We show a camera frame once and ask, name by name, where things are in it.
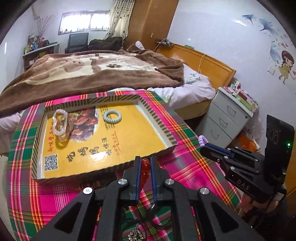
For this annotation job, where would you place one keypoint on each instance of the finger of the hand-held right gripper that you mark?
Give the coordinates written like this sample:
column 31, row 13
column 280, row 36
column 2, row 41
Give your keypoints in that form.
column 210, row 153
column 222, row 150

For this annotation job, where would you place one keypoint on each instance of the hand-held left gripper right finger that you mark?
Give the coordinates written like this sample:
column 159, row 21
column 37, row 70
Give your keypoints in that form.
column 154, row 178

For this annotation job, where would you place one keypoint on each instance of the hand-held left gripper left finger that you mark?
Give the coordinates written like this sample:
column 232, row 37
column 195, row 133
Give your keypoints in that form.
column 138, row 177

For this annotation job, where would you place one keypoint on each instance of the yellow striped cardboard tray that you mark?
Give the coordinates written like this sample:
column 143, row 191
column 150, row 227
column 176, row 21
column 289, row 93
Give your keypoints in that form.
column 129, row 134

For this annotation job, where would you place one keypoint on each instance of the person's right forearm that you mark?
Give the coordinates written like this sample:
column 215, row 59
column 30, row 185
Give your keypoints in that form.
column 259, row 215

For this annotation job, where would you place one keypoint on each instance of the pink green plaid tablecloth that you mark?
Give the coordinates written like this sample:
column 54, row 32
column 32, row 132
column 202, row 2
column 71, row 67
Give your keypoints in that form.
column 196, row 169

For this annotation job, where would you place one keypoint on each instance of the white drawer nightstand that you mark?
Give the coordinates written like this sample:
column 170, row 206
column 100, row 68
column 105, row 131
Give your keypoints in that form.
column 231, row 115

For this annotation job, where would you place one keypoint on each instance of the pile of colourful small boxes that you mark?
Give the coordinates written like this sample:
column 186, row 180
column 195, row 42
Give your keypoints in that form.
column 242, row 96

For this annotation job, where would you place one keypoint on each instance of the white floral pillow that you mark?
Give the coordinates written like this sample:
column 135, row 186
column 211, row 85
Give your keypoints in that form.
column 198, row 88

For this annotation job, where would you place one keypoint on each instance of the clear pinkish bangle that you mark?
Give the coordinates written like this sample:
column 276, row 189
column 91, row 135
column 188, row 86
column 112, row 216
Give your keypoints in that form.
column 66, row 136

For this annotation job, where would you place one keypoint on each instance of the clear white bangle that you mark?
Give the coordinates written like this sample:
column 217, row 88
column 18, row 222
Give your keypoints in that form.
column 55, row 126

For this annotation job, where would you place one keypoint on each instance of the brown fleece blanket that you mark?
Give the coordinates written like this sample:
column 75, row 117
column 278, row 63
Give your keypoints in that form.
column 69, row 88

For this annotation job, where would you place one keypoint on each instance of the power strip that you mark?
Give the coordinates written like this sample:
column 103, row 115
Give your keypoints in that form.
column 164, row 42

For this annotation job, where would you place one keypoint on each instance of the small white pillow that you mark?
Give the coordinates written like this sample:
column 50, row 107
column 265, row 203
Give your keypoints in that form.
column 139, row 45

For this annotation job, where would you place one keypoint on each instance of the dark brown clothes pile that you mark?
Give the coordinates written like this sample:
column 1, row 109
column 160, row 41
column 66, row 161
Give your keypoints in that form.
column 104, row 42

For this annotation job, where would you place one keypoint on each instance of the pale bed sheet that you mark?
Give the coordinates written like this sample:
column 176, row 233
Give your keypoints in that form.
column 7, row 132

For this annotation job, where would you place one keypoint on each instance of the wooden wardrobe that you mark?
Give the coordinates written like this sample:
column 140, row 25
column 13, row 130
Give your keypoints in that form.
column 150, row 20

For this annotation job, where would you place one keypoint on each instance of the black television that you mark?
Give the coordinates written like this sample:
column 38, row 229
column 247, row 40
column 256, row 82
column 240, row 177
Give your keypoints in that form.
column 77, row 40

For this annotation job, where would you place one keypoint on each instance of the patterned curtain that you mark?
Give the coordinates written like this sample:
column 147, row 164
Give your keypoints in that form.
column 118, row 20

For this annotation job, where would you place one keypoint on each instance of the white shelf desk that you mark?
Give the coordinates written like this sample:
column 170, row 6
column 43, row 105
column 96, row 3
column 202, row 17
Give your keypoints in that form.
column 37, row 54

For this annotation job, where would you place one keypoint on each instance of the window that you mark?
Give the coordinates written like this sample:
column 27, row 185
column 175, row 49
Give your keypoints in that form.
column 83, row 20

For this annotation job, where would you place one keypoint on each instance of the group of bottles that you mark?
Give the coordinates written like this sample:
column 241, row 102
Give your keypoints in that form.
column 33, row 45

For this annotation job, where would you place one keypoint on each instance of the dried branches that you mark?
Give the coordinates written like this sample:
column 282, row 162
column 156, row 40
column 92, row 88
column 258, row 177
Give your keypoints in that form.
column 44, row 27

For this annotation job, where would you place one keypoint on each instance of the cartoon girl wall sticker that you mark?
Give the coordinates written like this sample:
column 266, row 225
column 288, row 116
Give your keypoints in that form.
column 285, row 64

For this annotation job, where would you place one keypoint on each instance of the blue fish wall sticker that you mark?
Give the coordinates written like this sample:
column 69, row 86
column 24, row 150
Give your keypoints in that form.
column 264, row 23

